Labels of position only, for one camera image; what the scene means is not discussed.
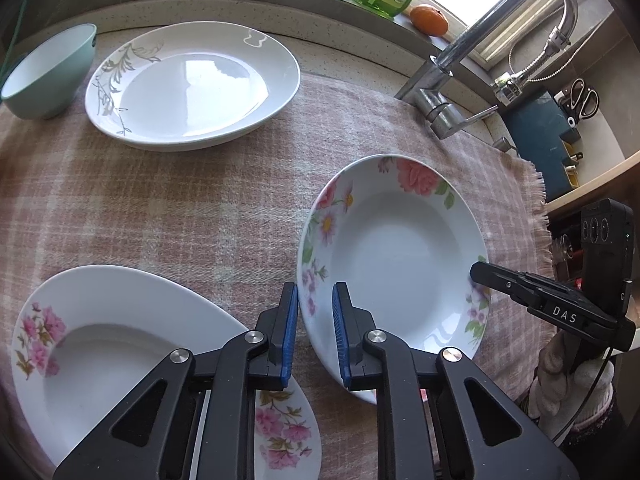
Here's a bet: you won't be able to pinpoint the orange tangerine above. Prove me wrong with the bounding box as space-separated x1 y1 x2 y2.
410 4 448 37

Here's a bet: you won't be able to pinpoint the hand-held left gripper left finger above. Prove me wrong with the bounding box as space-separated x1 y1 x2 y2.
52 281 301 480

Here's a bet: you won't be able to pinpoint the white plate rose print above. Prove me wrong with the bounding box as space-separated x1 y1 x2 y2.
296 154 492 403

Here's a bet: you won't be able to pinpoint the chrome kitchen faucet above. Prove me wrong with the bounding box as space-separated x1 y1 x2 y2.
395 0 581 141

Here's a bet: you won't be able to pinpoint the teal bowl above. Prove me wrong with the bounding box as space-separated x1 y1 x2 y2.
0 23 97 121

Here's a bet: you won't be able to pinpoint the white plate pink blossom print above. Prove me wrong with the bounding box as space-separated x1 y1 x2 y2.
11 265 322 480

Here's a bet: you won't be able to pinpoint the pink plaid cloth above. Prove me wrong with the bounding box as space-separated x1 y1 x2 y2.
0 72 551 480

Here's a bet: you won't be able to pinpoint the dark blue knife holder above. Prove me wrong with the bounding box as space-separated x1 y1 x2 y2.
502 87 583 201

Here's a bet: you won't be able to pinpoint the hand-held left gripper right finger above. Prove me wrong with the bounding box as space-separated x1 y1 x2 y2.
332 281 581 480

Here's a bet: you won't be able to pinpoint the white plate grey leaf print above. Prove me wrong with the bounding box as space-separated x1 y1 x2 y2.
84 21 302 152

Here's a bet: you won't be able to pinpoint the metal faucet hose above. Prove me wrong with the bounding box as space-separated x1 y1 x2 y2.
507 10 581 83

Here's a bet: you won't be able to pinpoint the black handled scissors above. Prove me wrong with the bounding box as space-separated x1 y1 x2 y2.
557 77 601 121

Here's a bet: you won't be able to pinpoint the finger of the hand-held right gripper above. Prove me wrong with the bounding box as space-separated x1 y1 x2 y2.
470 261 637 353

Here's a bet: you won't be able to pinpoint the person's right hand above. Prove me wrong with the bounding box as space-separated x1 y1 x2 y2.
530 332 616 446

